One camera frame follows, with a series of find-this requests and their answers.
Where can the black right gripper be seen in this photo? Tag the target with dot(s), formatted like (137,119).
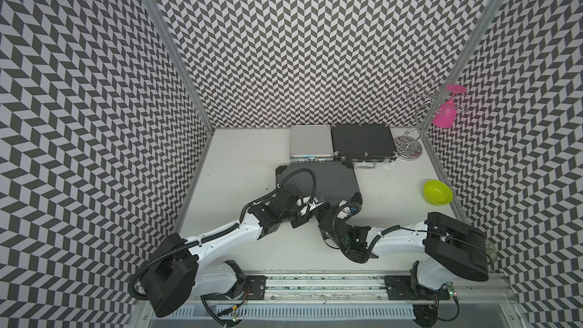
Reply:
(327,209)

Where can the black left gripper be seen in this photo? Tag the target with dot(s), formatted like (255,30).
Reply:
(301,219)

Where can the large black poker case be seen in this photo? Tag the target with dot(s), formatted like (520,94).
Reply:
(336,181)

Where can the small silver poker case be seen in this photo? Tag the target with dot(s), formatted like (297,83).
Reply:
(311,143)

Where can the black textured poker case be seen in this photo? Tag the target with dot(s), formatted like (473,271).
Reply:
(363,145)

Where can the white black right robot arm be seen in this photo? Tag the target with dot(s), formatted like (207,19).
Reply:
(451,249)

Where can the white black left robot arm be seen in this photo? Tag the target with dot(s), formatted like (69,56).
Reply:
(182,267)

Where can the lime green plastic bowl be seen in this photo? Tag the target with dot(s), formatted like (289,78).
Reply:
(437,193)

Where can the chrome glass holder stand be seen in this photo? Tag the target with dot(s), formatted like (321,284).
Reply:
(409,145)

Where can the clear green drinking glass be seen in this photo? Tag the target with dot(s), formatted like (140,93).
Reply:
(491,251)

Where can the pink plastic wine glass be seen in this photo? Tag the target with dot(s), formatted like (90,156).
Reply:
(447,112)

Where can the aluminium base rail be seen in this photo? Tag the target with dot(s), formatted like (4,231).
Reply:
(347,299)

